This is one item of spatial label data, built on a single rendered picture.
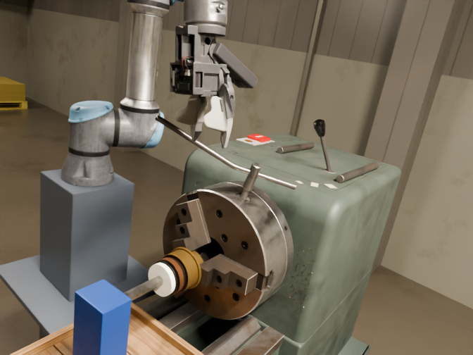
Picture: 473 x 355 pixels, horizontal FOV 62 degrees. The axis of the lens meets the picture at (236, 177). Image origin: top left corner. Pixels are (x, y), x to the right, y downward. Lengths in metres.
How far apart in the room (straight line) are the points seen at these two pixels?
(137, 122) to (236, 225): 0.48
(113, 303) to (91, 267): 0.59
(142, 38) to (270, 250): 0.68
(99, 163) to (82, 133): 0.10
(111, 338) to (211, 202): 0.35
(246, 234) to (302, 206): 0.17
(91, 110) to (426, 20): 2.45
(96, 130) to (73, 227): 0.28
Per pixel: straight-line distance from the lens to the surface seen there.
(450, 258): 3.45
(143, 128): 1.19
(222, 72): 0.72
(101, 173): 1.21
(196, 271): 0.85
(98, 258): 1.30
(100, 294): 0.74
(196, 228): 0.89
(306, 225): 0.95
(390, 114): 3.12
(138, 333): 1.01
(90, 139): 1.18
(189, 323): 1.11
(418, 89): 3.06
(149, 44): 1.18
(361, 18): 3.57
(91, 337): 0.76
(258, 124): 4.02
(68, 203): 1.18
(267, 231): 0.86
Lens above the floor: 1.55
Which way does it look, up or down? 18 degrees down
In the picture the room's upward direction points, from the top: 10 degrees clockwise
